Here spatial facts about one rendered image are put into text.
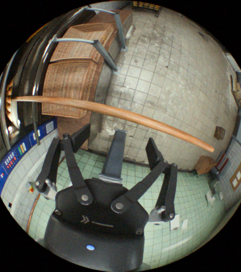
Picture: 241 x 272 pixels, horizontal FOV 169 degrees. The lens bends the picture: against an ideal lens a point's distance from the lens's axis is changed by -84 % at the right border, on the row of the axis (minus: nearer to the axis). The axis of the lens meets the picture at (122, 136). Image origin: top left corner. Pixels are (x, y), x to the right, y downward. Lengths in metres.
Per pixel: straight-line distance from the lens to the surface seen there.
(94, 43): 0.66
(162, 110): 1.56
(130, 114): 0.26
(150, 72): 1.53
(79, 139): 0.16
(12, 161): 1.01
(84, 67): 1.03
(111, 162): 0.92
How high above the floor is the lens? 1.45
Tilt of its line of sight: 62 degrees down
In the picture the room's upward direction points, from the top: 169 degrees counter-clockwise
